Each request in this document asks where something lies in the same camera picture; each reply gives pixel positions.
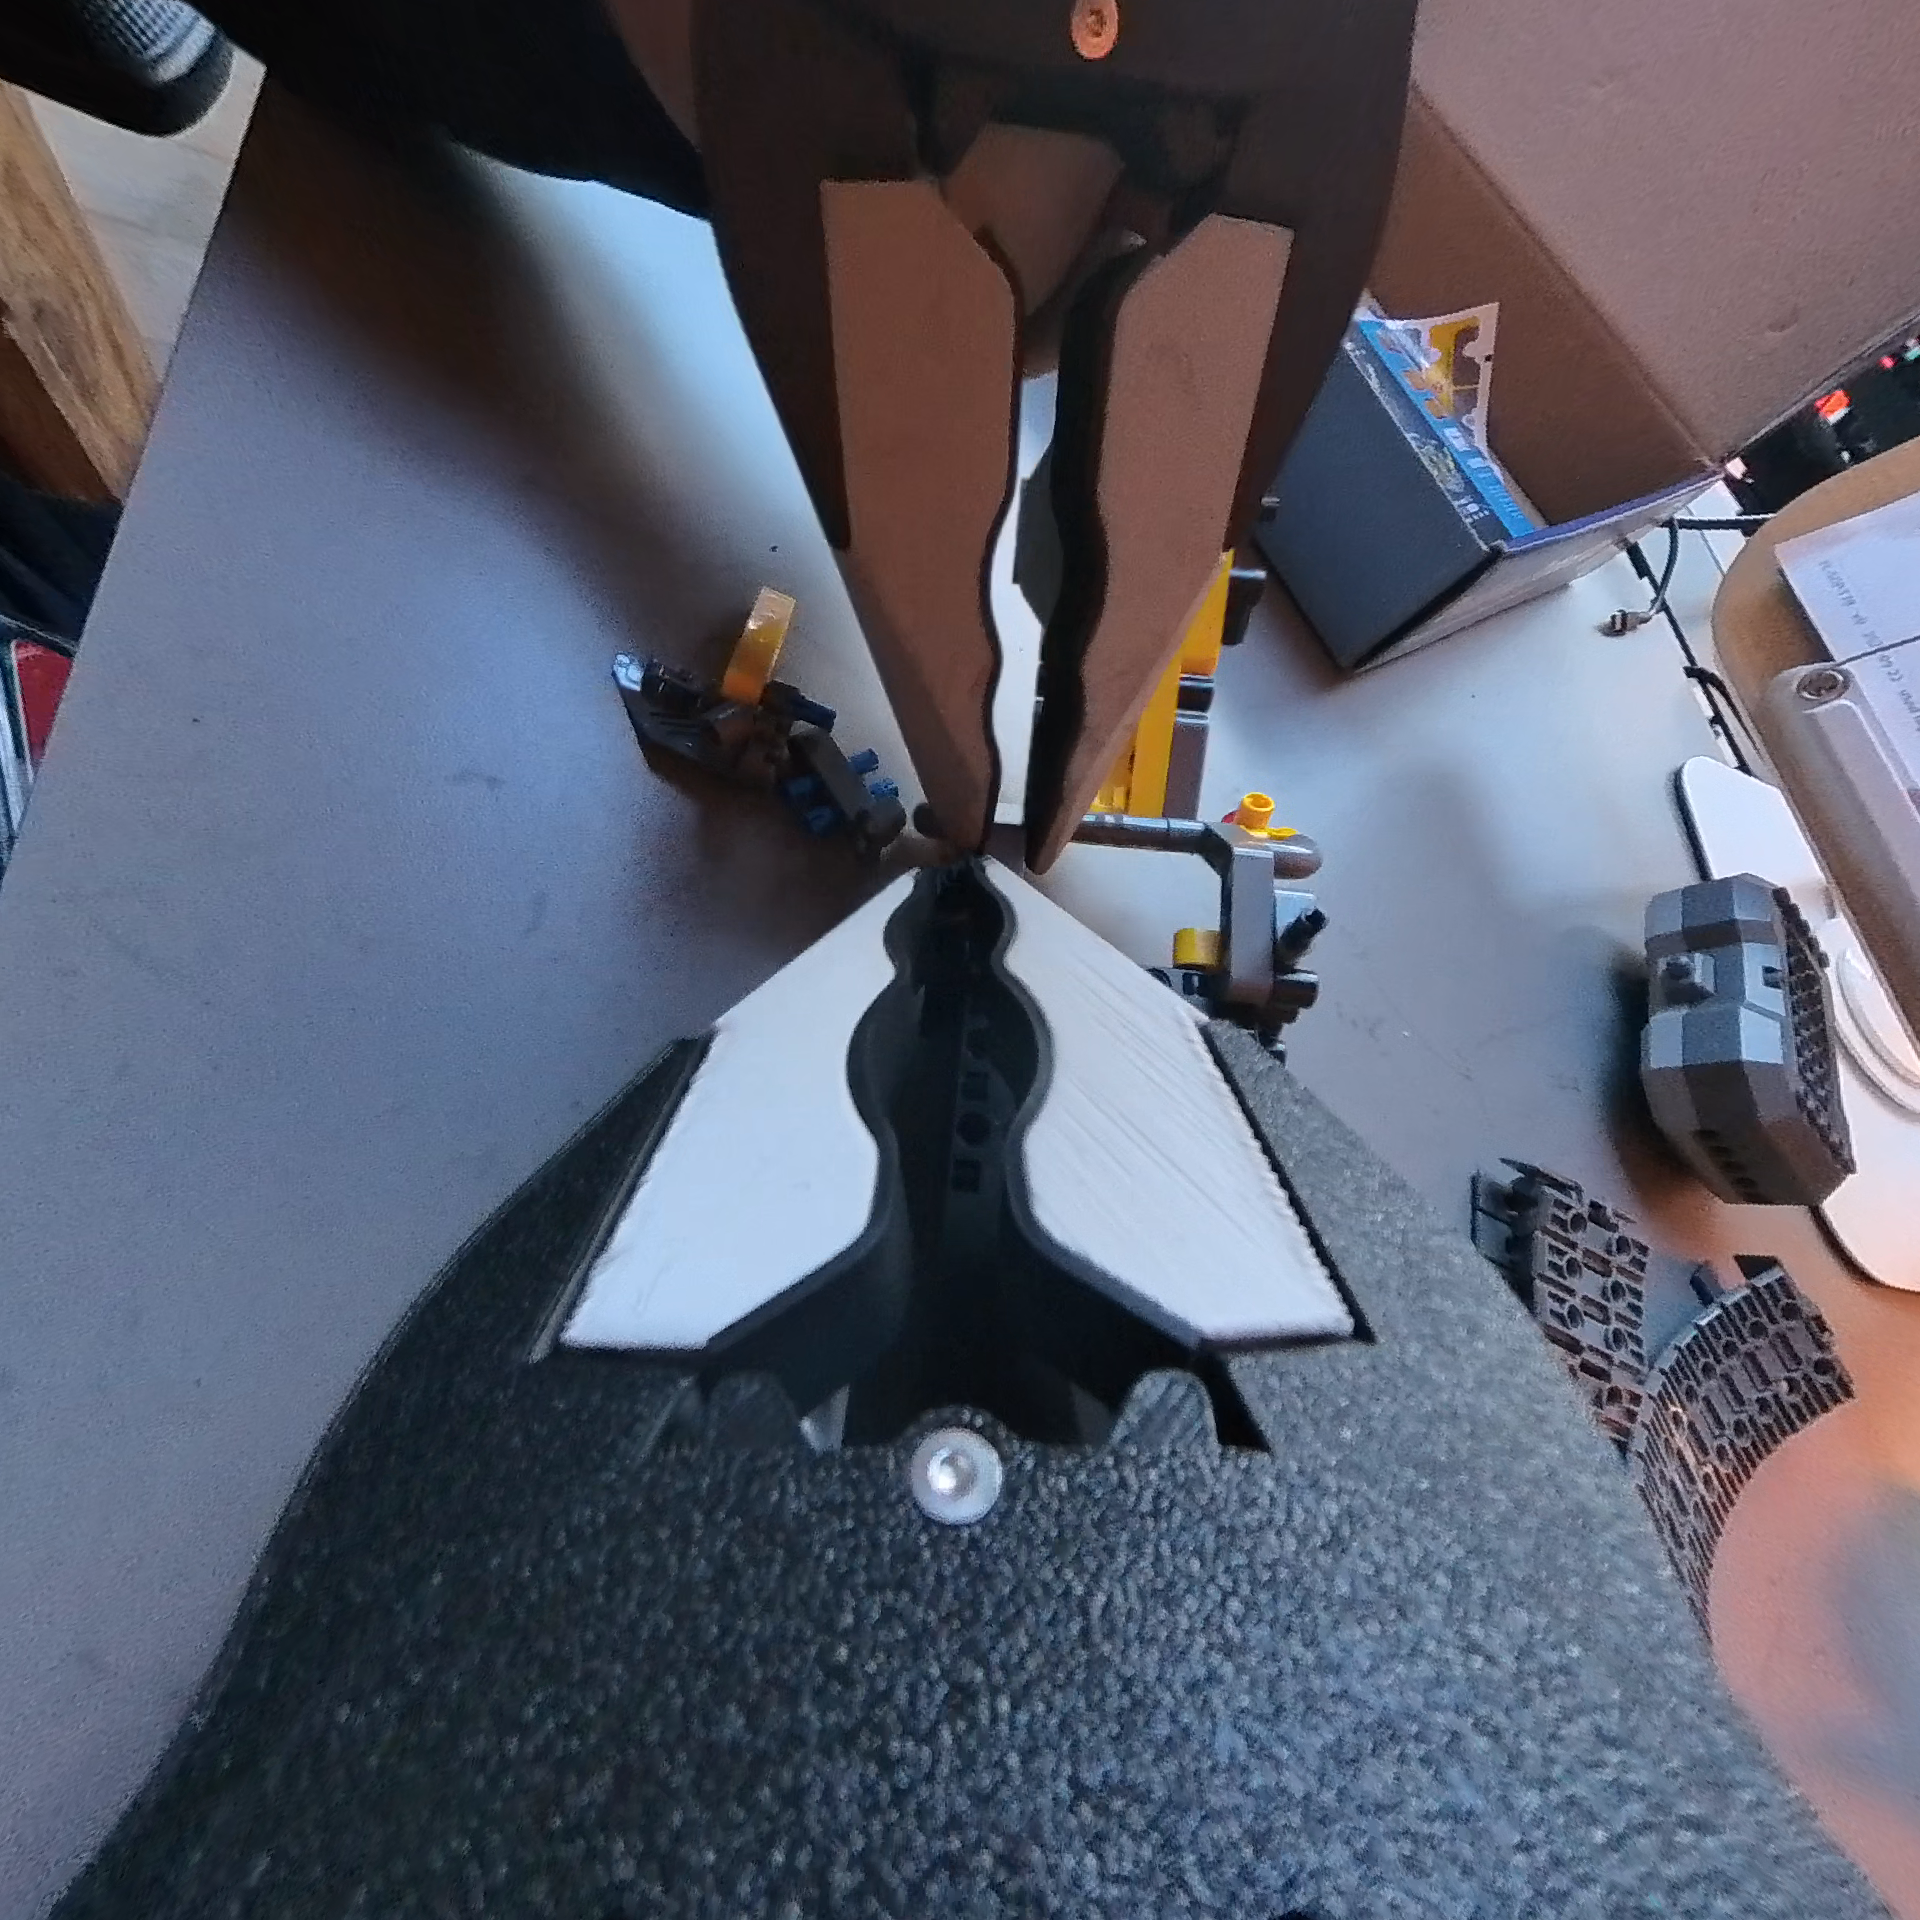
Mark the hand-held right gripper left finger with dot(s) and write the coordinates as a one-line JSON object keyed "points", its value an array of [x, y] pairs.
{"points": [[734, 1184]]}

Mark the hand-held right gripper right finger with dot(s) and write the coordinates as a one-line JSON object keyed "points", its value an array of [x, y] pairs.
{"points": [[1170, 1184]]}

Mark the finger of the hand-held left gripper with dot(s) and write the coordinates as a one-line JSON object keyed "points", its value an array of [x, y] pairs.
{"points": [[1170, 450], [914, 421]]}

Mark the black perforated battery box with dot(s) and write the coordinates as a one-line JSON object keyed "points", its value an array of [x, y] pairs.
{"points": [[960, 1080]]}

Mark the yellow grey brick arm assembly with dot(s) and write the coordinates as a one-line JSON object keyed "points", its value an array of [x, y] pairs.
{"points": [[1163, 705]]}

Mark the small grey yellow brick assembly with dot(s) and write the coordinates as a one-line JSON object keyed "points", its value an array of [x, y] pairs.
{"points": [[758, 645]]}

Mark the grey desk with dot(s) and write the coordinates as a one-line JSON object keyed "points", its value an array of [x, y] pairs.
{"points": [[375, 751]]}

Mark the blue printed booklet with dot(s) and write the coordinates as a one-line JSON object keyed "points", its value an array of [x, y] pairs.
{"points": [[1455, 450]]}

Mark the blue yellow instruction booklet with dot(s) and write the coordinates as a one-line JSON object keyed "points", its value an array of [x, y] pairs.
{"points": [[1463, 338]]}

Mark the navy cardboard box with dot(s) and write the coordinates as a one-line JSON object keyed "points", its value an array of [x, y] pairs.
{"points": [[1621, 225]]}

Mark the grey brick motor block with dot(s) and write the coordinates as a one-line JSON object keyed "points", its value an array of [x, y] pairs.
{"points": [[1725, 1050]]}

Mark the instruction sheet on clipboard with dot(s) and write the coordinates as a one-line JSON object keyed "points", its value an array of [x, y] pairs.
{"points": [[1748, 631]]}

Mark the printed instruction sheet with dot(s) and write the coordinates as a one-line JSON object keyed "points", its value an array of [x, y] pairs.
{"points": [[1860, 585]]}

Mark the clear badge holder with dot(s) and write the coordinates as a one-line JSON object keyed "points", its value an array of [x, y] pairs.
{"points": [[30, 720]]}

